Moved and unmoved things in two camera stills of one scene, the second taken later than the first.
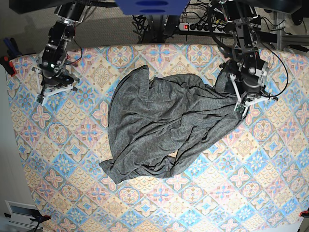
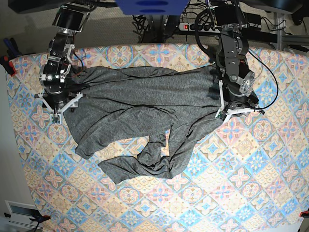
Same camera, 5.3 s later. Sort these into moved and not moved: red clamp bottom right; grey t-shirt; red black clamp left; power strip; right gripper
Moved: grey t-shirt; right gripper
Not moved: red black clamp left; power strip; red clamp bottom right
